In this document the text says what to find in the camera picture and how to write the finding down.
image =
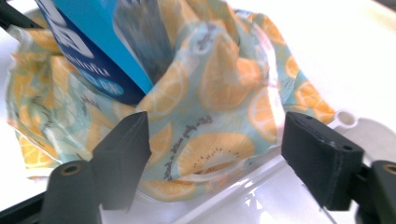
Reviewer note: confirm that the lemon print bag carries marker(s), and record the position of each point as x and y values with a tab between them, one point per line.
218	102

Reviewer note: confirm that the white plastic tray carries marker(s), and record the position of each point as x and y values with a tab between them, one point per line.
264	193

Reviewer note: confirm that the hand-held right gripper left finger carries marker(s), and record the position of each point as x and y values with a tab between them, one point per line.
121	161

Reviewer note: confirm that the white table sheet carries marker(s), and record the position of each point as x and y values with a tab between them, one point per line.
342	46

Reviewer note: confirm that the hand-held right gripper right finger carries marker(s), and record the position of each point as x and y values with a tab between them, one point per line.
320	158

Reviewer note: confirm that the blue box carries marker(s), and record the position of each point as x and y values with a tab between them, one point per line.
102	40

